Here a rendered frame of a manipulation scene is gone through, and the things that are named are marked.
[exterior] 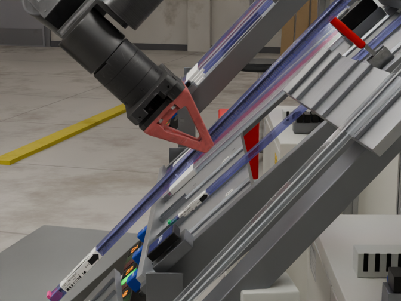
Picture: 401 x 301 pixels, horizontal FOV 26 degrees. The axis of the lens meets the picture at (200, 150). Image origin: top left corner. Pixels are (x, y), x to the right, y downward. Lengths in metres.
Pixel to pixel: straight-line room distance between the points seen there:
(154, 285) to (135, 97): 0.31
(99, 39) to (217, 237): 0.37
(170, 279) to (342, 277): 0.48
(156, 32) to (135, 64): 10.63
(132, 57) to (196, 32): 10.37
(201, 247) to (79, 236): 0.68
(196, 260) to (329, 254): 0.52
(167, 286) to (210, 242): 0.09
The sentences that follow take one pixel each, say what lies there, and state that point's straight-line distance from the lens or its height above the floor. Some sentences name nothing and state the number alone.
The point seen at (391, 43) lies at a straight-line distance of 1.32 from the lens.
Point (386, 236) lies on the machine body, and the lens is 1.79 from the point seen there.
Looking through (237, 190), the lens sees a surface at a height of 0.83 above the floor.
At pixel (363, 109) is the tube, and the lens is 0.78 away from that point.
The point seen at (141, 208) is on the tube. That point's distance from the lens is 1.00.
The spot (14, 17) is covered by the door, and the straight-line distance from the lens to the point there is 12.34.
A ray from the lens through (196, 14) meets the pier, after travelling 11.30.
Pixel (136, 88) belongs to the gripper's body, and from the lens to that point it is 0.95.
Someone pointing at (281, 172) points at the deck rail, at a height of 0.89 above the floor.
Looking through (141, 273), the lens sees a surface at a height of 0.73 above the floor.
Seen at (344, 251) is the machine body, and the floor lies 0.62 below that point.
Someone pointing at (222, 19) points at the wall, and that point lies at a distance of 11.30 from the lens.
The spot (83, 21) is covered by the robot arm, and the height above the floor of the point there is 1.10.
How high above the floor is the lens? 1.16
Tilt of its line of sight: 12 degrees down
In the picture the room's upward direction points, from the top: straight up
